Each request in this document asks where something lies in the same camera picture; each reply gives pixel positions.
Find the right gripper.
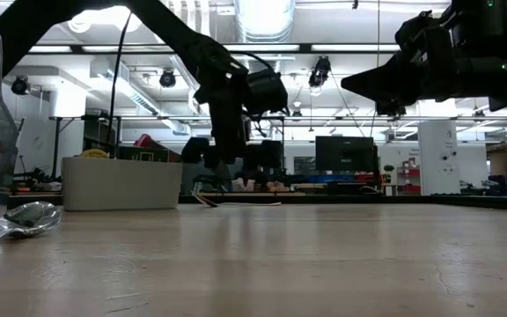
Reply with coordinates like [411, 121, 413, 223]
[340, 42, 507, 118]

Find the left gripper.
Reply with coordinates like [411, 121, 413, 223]
[193, 38, 254, 166]

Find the green spice tin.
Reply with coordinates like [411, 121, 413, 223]
[116, 145, 171, 165]

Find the black monitor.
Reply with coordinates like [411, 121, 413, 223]
[314, 136, 379, 173]

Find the black ceiling spotlight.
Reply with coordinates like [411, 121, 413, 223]
[158, 69, 178, 89]
[10, 75, 31, 97]
[307, 55, 333, 89]

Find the white column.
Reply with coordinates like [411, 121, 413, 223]
[417, 120, 462, 195]

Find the black overhead light bar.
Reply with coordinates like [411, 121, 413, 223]
[27, 42, 402, 56]

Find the white plastic bin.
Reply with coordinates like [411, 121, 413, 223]
[61, 156, 184, 212]

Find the all-metal spoon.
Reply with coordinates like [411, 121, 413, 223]
[0, 201, 62, 270]

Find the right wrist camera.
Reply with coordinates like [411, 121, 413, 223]
[394, 11, 453, 61]

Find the orange handled spoon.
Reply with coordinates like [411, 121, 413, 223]
[190, 190, 283, 210]

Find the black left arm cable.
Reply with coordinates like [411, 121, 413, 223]
[107, 11, 132, 149]

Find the background black rig frame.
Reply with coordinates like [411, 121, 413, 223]
[49, 114, 286, 177]

